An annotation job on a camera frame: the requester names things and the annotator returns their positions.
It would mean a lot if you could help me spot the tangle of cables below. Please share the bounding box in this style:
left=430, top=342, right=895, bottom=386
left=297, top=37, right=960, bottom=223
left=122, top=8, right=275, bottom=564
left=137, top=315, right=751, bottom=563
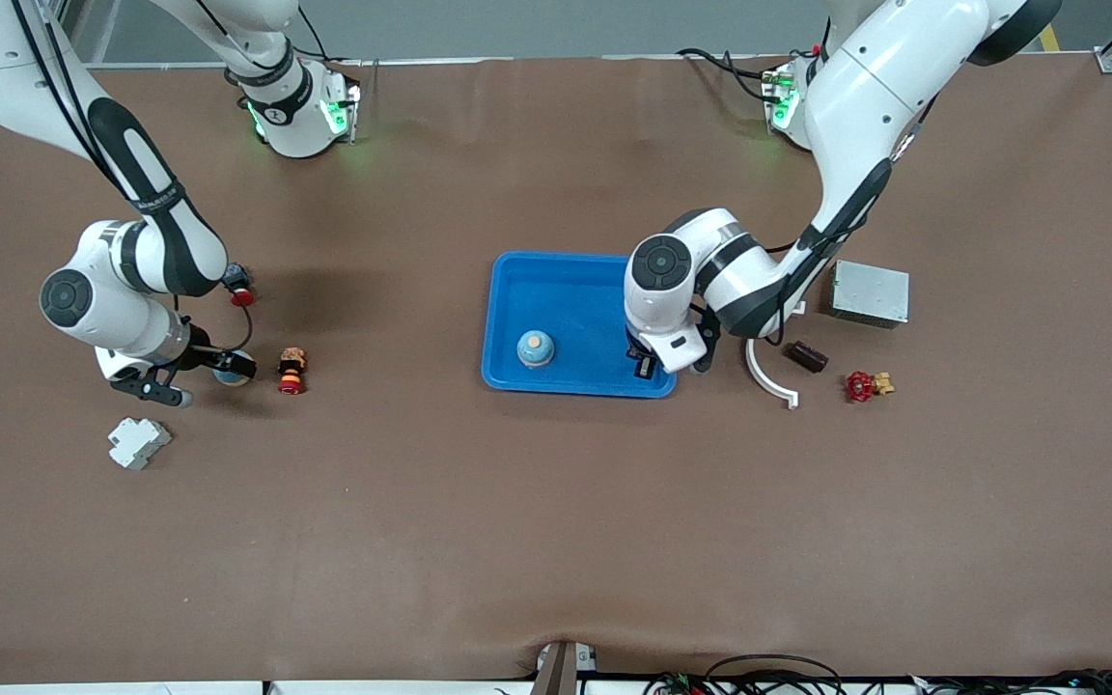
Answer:
left=643, top=653, right=1112, bottom=695

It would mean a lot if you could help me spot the grey metal box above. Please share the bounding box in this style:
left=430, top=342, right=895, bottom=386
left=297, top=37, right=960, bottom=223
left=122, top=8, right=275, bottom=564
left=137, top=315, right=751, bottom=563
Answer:
left=828, top=260, right=911, bottom=330

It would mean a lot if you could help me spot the red handwheel brass valve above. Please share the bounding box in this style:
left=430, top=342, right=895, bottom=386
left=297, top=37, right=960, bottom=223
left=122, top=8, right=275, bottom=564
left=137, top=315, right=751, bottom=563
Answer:
left=844, top=370, right=896, bottom=403

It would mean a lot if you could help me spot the white circuit breaker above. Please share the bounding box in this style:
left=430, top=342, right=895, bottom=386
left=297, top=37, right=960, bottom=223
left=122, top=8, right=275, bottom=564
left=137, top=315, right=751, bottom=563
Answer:
left=108, top=417, right=173, bottom=471

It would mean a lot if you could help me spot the black base power cable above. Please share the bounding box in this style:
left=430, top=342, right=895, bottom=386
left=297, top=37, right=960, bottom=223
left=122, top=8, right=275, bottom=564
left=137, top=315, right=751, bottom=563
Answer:
left=677, top=46, right=779, bottom=102

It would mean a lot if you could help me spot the metal table edge clamp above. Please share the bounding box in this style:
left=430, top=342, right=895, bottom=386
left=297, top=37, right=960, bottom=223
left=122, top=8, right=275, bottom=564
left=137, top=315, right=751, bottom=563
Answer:
left=530, top=640, right=600, bottom=695

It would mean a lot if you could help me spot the white curved plastic arc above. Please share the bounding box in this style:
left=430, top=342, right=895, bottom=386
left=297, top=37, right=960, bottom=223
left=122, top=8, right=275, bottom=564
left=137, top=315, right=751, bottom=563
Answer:
left=745, top=301, right=807, bottom=411

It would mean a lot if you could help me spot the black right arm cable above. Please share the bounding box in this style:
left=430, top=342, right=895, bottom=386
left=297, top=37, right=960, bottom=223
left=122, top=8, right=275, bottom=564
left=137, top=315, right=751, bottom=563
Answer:
left=11, top=0, right=255, bottom=356

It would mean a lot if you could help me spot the brown cylinder part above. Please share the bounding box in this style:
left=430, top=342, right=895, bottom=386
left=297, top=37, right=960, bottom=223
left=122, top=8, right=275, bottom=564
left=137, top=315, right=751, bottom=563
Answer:
left=784, top=340, right=830, bottom=374

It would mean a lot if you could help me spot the blue plastic tray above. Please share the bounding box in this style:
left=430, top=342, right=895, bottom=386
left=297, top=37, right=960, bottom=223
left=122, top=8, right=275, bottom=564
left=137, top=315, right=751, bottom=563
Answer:
left=480, top=252, right=680, bottom=400

